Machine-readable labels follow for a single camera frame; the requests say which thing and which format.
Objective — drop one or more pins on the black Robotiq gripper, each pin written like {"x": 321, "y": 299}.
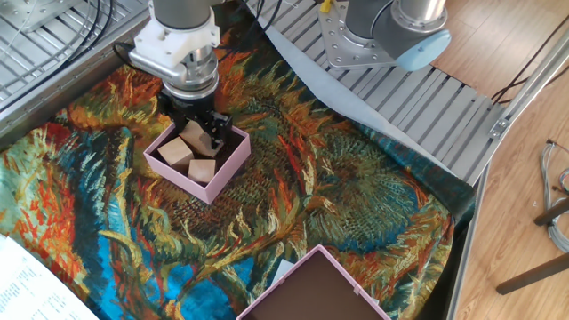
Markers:
{"x": 189, "y": 109}

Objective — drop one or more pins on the large wooden cube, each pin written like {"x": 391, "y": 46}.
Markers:
{"x": 195, "y": 137}

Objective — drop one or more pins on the small wooden cube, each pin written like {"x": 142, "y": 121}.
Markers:
{"x": 175, "y": 153}
{"x": 202, "y": 171}

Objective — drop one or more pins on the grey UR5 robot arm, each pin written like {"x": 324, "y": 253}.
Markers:
{"x": 182, "y": 13}

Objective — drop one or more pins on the pink open gift box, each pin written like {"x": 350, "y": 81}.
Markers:
{"x": 226, "y": 175}

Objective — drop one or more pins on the pink gift box lid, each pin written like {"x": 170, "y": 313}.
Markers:
{"x": 311, "y": 293}

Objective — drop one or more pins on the sunflower painting print cloth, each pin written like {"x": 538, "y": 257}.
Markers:
{"x": 333, "y": 178}

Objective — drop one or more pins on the yellow plug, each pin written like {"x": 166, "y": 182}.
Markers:
{"x": 326, "y": 5}

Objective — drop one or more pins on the bare metal mounting plate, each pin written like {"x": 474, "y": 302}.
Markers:
{"x": 35, "y": 11}

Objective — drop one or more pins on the white printed paper sheet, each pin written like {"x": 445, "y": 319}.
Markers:
{"x": 26, "y": 289}

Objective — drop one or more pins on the dark brown furniture leg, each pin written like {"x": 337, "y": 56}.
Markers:
{"x": 553, "y": 212}
{"x": 533, "y": 275}

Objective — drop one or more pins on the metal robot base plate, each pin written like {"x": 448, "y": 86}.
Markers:
{"x": 338, "y": 49}

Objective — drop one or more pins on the aluminium rail with corner bracket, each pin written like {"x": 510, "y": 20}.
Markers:
{"x": 540, "y": 80}

